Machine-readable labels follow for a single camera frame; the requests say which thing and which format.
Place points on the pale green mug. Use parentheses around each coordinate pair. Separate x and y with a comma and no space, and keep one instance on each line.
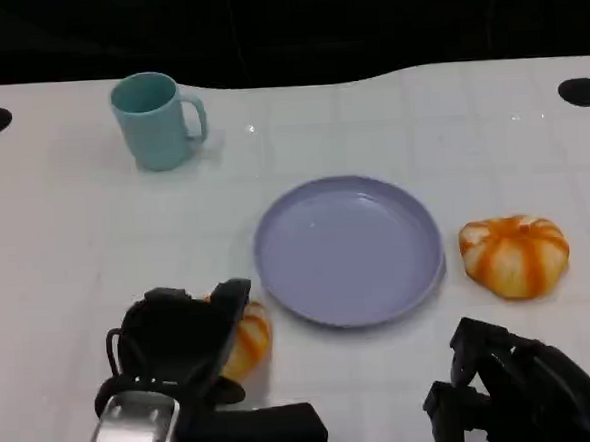
(151,129)

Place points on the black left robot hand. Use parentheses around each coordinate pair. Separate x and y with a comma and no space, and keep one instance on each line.
(172,339)

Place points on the lilac plate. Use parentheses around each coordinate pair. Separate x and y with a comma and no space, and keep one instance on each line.
(347,253)

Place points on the large orange white bread roll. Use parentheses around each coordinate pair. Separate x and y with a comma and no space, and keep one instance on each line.
(515,257)

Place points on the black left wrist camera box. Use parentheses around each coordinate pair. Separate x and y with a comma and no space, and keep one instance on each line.
(258,436)

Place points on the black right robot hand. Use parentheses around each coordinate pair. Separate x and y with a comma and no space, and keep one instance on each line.
(526,397)

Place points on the small orange white bread roll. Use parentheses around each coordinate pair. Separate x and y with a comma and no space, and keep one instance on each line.
(250,344)

